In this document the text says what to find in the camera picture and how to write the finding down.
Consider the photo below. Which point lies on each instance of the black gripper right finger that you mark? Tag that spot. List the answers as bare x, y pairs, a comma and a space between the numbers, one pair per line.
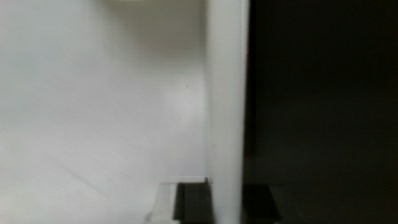
260, 208

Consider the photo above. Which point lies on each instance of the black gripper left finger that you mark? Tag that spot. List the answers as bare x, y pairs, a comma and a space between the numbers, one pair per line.
182, 204

